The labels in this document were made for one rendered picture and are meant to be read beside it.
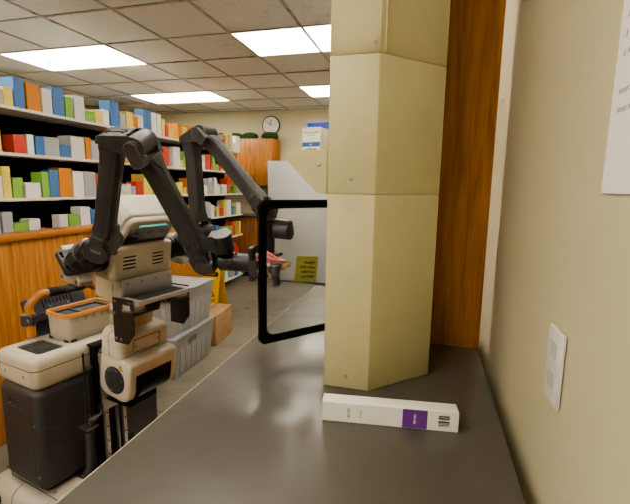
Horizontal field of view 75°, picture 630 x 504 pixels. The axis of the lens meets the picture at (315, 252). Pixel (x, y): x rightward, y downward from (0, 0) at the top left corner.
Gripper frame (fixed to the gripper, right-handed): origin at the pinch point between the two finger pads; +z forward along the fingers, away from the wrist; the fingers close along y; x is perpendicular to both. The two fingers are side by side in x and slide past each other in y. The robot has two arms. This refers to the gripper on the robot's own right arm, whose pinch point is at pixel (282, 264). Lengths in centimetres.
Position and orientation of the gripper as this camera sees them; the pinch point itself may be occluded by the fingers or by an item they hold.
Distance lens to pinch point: 121.3
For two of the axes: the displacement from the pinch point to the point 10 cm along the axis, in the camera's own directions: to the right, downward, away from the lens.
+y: 0.1, -9.9, -1.5
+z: 9.7, 0.5, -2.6
